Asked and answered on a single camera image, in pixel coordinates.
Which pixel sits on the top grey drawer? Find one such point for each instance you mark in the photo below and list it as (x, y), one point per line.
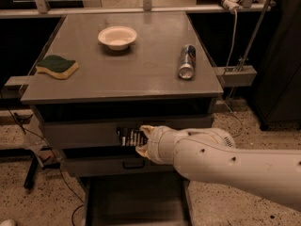
(101, 133)

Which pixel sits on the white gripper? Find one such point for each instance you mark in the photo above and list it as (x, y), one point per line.
(155, 144)

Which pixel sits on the black clamp tool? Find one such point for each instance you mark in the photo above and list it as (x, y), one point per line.
(46, 160)

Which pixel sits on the silver blue drink can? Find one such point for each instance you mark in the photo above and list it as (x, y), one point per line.
(187, 62)

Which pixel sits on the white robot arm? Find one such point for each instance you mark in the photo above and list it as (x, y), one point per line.
(209, 155)

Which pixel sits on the grey metal bracket block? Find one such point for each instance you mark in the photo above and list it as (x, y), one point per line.
(232, 78)

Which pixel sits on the dark cabinet at right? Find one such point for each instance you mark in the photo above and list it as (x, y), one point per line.
(276, 92)

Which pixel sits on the bottom open grey drawer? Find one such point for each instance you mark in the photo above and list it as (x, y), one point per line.
(144, 199)

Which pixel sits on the grey drawer cabinet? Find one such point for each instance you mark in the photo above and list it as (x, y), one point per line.
(141, 81)

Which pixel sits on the green and yellow sponge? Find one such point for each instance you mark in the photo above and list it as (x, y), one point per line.
(57, 66)

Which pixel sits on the diagonal metal rod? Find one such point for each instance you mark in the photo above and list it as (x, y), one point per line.
(242, 62)

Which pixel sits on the middle grey drawer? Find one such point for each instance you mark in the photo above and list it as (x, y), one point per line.
(112, 165)

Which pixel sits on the white paper bowl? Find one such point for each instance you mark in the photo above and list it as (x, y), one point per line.
(117, 38)

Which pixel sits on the black rxbar chocolate bar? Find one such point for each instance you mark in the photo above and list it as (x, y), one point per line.
(131, 137)

